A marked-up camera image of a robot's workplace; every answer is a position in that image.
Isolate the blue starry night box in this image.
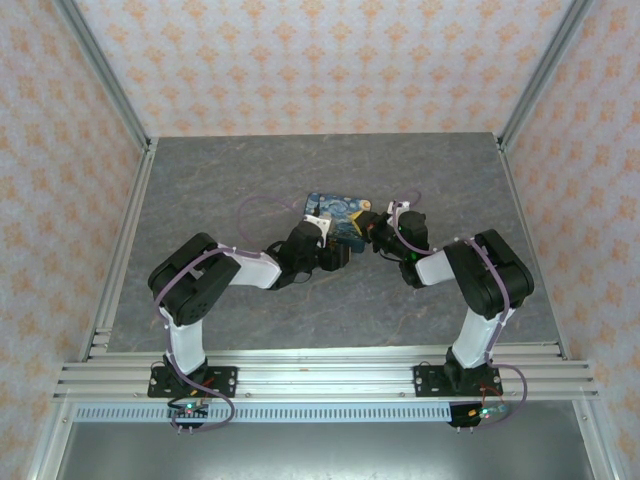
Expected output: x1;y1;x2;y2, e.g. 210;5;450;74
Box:
303;192;374;254

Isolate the left circuit board with leds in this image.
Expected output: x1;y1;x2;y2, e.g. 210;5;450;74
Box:
167;399;210;419

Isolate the circuit board with leds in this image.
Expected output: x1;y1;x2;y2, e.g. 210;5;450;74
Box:
467;404;509;422
167;399;210;419

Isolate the right circuit board with leds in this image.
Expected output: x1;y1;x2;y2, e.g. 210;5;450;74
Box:
467;404;509;422

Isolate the grey metal lower shelf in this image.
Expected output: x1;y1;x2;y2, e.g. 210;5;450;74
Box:
29;419;621;480

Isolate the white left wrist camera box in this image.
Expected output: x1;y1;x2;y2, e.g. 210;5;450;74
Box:
301;213;334;247

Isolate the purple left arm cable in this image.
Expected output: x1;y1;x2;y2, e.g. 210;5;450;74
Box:
153;196;301;432

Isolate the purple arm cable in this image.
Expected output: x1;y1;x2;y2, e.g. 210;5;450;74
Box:
392;189;529;431
153;196;301;432

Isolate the aluminium right table side rail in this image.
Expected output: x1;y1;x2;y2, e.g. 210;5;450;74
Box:
494;134;571;361

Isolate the aluminium table side rail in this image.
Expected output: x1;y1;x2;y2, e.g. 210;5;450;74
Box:
494;134;571;361
74;139;160;362

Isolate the aluminium mounting rail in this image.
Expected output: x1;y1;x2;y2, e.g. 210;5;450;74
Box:
52;349;601;402

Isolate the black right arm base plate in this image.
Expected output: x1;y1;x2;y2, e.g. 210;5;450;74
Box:
413;363;504;399

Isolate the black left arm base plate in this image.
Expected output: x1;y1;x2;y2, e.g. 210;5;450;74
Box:
147;366;239;399

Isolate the grey slotted cable duct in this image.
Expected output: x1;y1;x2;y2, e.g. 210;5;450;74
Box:
74;404;454;425

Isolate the aluminium left table side rail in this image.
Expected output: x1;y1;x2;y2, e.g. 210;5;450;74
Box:
74;139;160;362

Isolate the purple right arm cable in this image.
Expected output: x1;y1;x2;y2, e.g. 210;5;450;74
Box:
392;189;529;431

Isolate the aluminium right frame post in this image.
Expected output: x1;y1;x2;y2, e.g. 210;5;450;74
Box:
497;0;596;151

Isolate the aluminium frame post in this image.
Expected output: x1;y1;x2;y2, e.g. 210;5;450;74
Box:
497;0;596;151
52;0;154;151

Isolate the aluminium left frame post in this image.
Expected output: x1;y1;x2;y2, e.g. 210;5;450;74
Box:
52;0;154;151

